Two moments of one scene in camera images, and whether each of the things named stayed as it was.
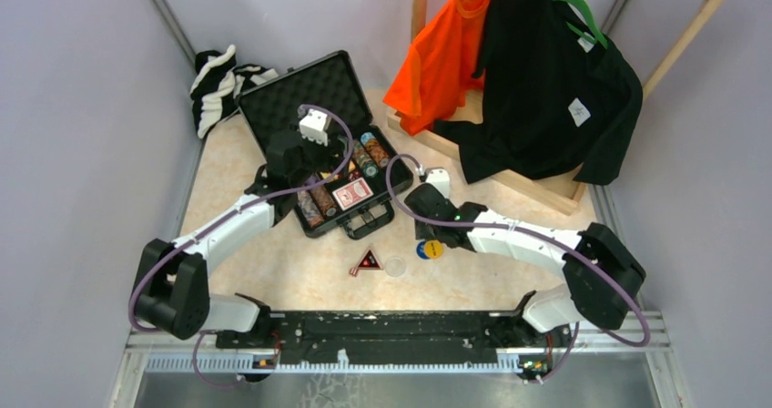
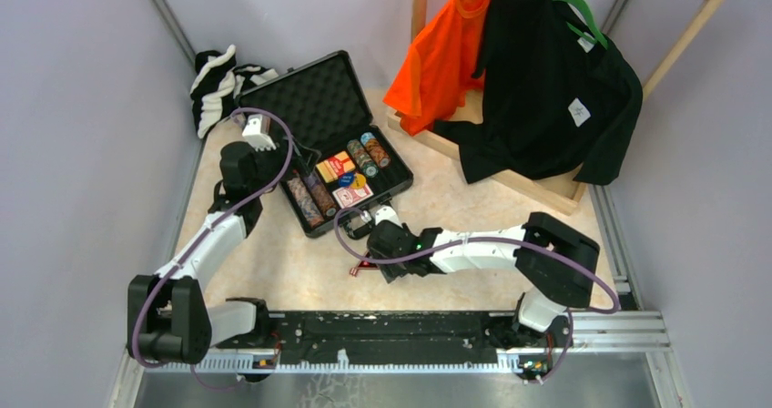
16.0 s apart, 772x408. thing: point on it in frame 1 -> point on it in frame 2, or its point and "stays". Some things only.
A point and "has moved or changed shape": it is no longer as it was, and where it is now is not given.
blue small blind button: [420, 249] has moved or changed shape
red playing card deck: [352, 193] stays
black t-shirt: [554, 100] stays
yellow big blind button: [433, 249] has moved or changed shape
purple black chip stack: [324, 196] stays
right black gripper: [421, 232] -> [391, 271]
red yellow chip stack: [375, 148] stays
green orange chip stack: [364, 159] stays
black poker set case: [351, 174] stays
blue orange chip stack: [309, 209] stays
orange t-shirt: [434, 77] stays
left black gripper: [330, 159] -> [277, 153]
